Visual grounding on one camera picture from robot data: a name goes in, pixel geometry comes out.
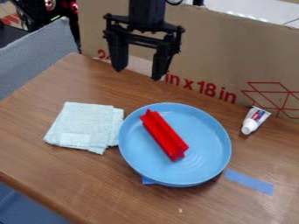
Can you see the white toothpaste tube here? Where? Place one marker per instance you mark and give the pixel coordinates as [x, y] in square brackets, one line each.
[256, 118]

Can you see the light blue folded cloth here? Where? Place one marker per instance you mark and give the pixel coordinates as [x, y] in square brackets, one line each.
[86, 127]

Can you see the black computer with lights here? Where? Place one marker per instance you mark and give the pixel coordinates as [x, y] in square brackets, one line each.
[38, 13]

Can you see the cardboard box wall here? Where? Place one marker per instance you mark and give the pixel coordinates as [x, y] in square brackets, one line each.
[237, 59]

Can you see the blue plate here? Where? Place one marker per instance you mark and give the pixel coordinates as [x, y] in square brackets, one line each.
[202, 132]

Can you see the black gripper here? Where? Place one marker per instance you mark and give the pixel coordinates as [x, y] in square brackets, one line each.
[143, 28]

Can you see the blue tape under plate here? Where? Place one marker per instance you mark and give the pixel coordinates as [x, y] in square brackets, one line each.
[147, 181]

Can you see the blue tape strip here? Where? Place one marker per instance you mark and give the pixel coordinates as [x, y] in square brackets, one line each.
[250, 182]

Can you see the red plastic block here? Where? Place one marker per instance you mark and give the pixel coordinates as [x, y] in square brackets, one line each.
[165, 135]

